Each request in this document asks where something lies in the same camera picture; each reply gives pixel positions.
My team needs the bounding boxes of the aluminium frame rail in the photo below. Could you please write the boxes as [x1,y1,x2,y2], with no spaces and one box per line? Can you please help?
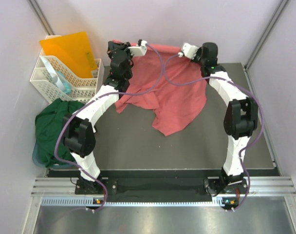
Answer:
[31,176,296,196]

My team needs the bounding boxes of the teal plastic basin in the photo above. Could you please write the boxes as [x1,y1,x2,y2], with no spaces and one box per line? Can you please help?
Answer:
[32,142,72,170]

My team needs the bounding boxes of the light blue items in organizer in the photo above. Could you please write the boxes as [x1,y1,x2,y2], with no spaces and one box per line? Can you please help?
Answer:
[40,56,72,94]

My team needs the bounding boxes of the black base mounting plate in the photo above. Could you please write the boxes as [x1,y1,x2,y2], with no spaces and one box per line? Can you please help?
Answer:
[74,177,251,195]

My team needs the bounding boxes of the orange plastic folder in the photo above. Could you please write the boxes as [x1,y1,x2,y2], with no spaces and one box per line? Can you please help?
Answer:
[39,32,98,78]

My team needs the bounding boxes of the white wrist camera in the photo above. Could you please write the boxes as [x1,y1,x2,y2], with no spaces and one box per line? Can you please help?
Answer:
[127,39,148,57]
[178,42,200,59]

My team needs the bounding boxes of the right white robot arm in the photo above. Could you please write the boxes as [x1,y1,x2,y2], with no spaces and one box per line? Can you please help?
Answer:
[192,42,258,193]

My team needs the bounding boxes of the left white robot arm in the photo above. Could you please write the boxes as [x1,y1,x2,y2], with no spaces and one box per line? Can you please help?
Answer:
[62,41,133,194]

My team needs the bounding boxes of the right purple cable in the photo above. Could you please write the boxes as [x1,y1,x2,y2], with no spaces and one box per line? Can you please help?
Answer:
[164,54,264,212]

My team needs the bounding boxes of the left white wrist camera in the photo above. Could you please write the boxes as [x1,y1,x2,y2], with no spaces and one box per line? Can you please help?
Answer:
[127,39,148,57]

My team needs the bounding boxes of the pink t shirt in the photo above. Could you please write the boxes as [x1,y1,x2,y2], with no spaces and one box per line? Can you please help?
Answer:
[115,44,207,136]

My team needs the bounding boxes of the white perforated file organizer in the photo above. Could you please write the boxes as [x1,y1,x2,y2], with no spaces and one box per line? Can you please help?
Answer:
[30,32,105,103]

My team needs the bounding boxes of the white slotted cable duct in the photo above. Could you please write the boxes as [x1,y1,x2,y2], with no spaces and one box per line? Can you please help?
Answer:
[41,196,235,207]

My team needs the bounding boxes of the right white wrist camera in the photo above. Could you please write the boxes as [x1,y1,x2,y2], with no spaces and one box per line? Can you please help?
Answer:
[178,42,200,59]

